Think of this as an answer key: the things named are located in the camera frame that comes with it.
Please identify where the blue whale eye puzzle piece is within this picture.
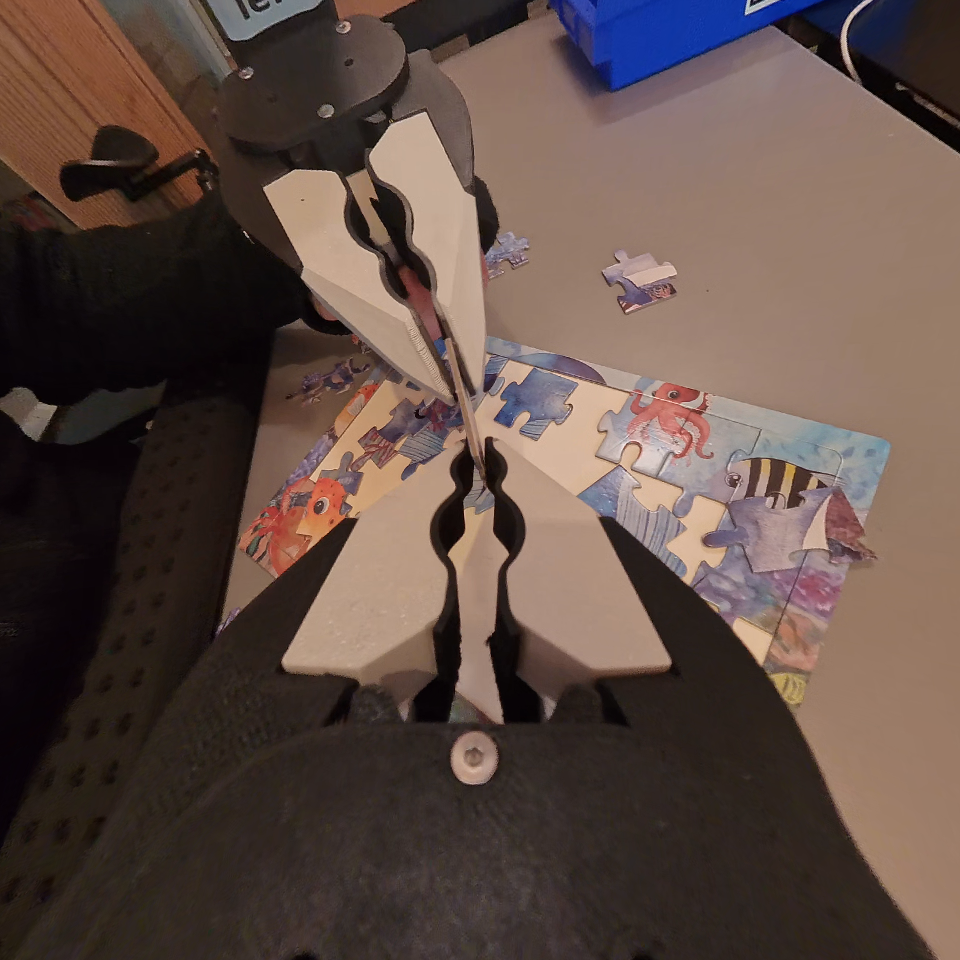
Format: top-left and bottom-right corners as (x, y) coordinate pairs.
(495, 363), (580, 440)

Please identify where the dark desk cable flap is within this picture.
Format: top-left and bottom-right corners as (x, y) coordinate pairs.
(813, 0), (960, 151)

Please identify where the blue bin with tag sticker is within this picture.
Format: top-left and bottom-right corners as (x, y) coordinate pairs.
(549, 0), (815, 93)

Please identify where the wooden panel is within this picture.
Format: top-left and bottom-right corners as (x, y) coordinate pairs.
(0, 0), (207, 230)

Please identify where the purple seahorse loose piece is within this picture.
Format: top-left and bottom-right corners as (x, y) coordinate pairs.
(285, 232), (530, 402)

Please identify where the orange pufferfish puzzle piece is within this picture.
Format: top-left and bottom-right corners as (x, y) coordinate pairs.
(296, 476), (354, 537)

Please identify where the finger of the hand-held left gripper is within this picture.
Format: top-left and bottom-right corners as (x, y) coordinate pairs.
(262, 168), (460, 402)
(365, 116), (490, 393)

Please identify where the group of assembled puzzle pieces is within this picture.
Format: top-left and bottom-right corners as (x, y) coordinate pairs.
(247, 360), (875, 676)

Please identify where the grey blue red-striped puzzle piece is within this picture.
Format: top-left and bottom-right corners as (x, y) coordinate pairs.
(602, 249), (678, 315)

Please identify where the white cable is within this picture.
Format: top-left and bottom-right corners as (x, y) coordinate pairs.
(840, 0), (879, 85)

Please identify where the black perforated pad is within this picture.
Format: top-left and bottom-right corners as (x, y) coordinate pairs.
(0, 322), (275, 960)

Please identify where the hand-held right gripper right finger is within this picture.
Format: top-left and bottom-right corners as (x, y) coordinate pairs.
(480, 436), (672, 723)

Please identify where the person's black clothing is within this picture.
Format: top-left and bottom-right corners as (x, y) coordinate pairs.
(0, 405), (151, 834)

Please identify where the black chair lever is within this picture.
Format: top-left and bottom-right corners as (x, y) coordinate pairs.
(60, 123), (220, 205)

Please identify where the ocean print puzzle board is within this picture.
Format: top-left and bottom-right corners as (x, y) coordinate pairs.
(238, 336), (892, 710)

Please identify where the purple and navy puzzle piece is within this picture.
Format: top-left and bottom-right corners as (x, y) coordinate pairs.
(705, 483), (877, 575)

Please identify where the person's left forearm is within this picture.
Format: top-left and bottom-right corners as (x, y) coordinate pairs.
(0, 195), (320, 402)

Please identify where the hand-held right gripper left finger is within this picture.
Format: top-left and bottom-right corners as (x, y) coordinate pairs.
(280, 436), (481, 723)

